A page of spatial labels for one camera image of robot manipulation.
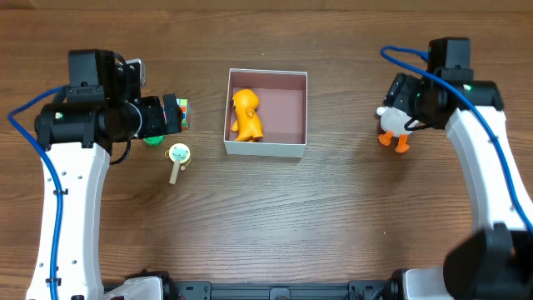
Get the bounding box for blue cable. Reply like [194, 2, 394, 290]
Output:
[379, 44, 533, 234]
[7, 85, 67, 300]

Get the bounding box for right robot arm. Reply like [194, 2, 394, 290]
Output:
[374, 37, 532, 299]

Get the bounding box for white open cardboard box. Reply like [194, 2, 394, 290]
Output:
[223, 68, 308, 158]

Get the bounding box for white plush duck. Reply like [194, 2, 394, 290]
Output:
[376, 106, 419, 153]

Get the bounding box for left blue cable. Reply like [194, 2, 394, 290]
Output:
[7, 85, 67, 300]

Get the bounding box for wooden cat rattle drum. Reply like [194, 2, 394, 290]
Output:
[165, 143, 192, 185]

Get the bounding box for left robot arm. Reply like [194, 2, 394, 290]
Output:
[26, 49, 191, 299]

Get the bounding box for right blue cable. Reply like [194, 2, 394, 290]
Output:
[379, 44, 533, 234]

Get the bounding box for colourful puzzle cube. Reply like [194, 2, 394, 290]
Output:
[177, 98, 192, 131]

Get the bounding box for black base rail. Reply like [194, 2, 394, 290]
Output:
[155, 280, 386, 300]

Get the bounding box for orange dinosaur toy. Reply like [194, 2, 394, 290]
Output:
[231, 89, 264, 142]

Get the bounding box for green round plastic toy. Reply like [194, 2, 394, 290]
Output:
[143, 136, 164, 146]

